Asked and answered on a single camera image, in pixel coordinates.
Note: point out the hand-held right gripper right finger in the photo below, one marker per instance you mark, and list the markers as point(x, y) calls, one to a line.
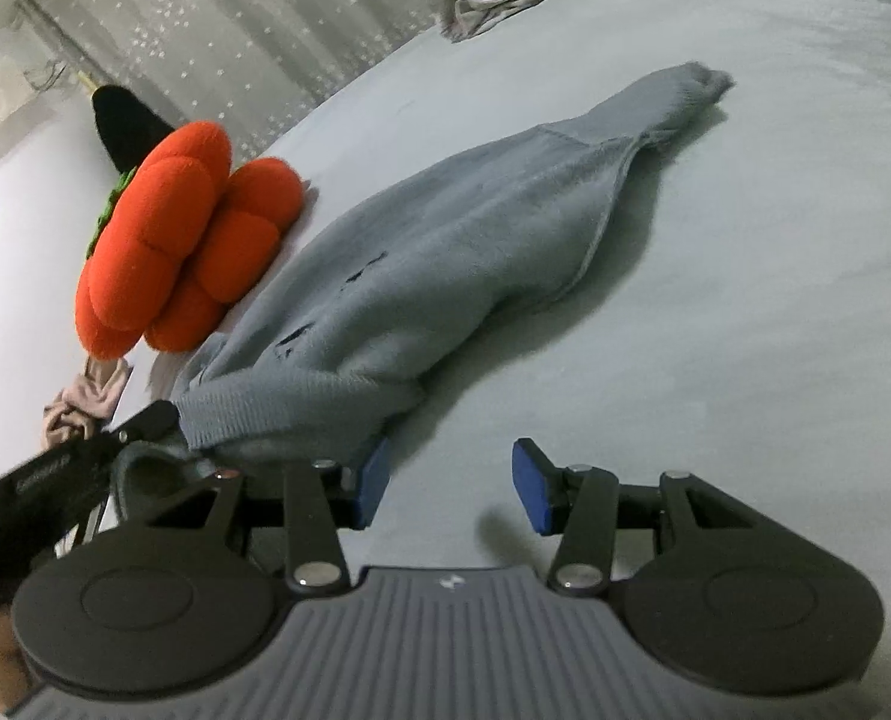
point(531, 489)

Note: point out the beige pink cloth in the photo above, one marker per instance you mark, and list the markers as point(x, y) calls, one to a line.
point(89, 397)

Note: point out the black plush cushion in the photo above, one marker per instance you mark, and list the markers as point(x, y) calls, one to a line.
point(126, 124)

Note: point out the grey-blue knit sweater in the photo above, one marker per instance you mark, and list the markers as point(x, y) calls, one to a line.
point(453, 240)

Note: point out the orange pumpkin plush cushion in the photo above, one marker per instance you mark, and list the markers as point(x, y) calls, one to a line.
point(190, 240)

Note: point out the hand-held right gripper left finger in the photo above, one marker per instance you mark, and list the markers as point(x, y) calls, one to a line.
point(374, 486)

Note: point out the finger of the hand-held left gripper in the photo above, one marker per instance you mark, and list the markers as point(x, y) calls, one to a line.
point(145, 420)

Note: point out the grey star-patterned curtain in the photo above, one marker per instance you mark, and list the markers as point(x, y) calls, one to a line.
point(228, 22)

